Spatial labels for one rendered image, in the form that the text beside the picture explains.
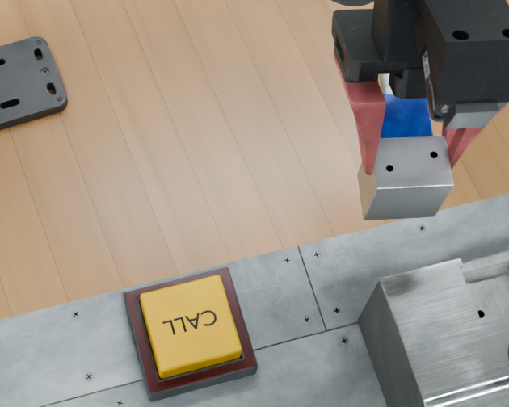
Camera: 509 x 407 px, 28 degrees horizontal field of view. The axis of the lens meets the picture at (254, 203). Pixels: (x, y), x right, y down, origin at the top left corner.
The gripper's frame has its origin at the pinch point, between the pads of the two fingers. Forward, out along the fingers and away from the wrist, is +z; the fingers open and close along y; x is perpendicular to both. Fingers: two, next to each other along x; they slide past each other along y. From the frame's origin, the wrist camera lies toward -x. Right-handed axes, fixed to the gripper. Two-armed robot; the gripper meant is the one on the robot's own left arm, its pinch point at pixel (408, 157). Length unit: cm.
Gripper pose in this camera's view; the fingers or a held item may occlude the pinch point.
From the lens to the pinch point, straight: 66.7
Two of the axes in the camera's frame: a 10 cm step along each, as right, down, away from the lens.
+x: -1.1, -6.0, 7.9
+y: 9.9, -0.5, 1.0
